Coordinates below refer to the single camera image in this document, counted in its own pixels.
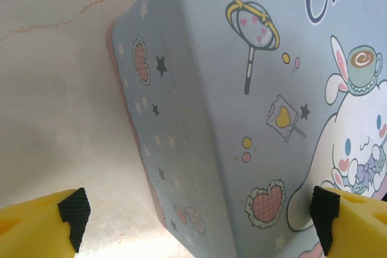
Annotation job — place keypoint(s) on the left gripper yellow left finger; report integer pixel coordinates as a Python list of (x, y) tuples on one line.
[(30, 227)]

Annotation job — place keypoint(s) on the pastel cartoon tin box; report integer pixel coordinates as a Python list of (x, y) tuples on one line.
[(211, 119)]

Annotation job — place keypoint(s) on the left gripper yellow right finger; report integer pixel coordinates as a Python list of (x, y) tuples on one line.
[(359, 227)]

